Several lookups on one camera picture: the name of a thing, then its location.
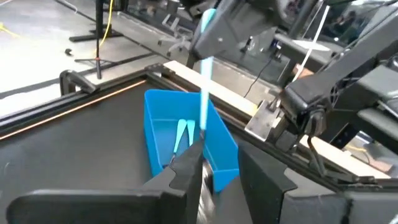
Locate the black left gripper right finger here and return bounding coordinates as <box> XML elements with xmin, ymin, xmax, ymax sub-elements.
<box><xmin>238</xmin><ymin>145</ymin><xmax>398</xmax><ymax>224</ymax></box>

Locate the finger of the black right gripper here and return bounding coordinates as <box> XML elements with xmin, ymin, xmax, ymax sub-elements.
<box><xmin>188</xmin><ymin>0</ymin><xmax>278</xmax><ymax>60</ymax></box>

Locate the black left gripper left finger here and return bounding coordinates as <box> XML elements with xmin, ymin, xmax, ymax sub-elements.
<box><xmin>6</xmin><ymin>138</ymin><xmax>205</xmax><ymax>224</ymax></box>

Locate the light-blue-handled cutlery piece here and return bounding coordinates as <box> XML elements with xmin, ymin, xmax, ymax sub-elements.
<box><xmin>186</xmin><ymin>119</ymin><xmax>197</xmax><ymax>147</ymax></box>
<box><xmin>169</xmin><ymin>119</ymin><xmax>188</xmax><ymax>164</ymax></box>

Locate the light-blue-handled spoon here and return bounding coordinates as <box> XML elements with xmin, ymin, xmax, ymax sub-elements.
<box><xmin>197</xmin><ymin>8</ymin><xmax>218</xmax><ymax>218</ymax></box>

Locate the white office chair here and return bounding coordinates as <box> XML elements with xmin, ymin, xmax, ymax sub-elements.
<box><xmin>157</xmin><ymin>14</ymin><xmax>194</xmax><ymax>58</ymax></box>

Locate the bright blue plastic bin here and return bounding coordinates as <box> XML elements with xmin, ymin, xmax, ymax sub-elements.
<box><xmin>143</xmin><ymin>89</ymin><xmax>241</xmax><ymax>193</ymax></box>

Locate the black tripod stand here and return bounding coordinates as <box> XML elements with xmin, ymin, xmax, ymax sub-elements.
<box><xmin>73</xmin><ymin>0</ymin><xmax>125</xmax><ymax>80</ymax></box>

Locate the black desk stand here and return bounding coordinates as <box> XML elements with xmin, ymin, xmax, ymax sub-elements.
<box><xmin>68</xmin><ymin>27</ymin><xmax>124</xmax><ymax>44</ymax></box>

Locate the white cable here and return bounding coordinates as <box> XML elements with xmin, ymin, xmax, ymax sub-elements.
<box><xmin>291</xmin><ymin>4</ymin><xmax>331</xmax><ymax>82</ymax></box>

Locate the yellow cable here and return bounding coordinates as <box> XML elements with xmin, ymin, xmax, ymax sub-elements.
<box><xmin>0</xmin><ymin>0</ymin><xmax>114</xmax><ymax>57</ymax></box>

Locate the black table frame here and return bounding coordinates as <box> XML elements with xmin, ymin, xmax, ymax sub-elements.
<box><xmin>0</xmin><ymin>63</ymin><xmax>398</xmax><ymax>194</ymax></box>

